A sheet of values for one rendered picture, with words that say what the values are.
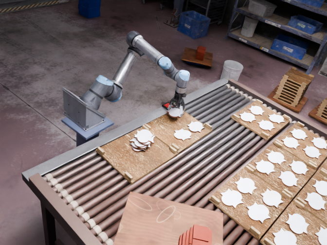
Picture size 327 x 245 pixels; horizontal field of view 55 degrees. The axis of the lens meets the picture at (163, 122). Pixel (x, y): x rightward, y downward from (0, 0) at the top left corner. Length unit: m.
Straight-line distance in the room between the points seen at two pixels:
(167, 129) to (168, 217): 0.84
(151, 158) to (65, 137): 1.69
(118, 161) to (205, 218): 0.66
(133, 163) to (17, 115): 2.19
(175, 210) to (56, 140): 2.13
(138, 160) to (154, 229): 0.57
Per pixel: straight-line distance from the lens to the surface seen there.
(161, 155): 2.06
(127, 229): 1.56
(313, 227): 2.08
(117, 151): 2.05
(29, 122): 3.79
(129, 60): 2.40
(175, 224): 1.61
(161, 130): 2.26
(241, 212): 1.92
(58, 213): 1.74
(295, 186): 2.24
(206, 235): 1.43
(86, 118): 2.22
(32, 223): 2.87
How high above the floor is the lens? 2.35
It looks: 37 degrees down
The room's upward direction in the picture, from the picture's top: 12 degrees clockwise
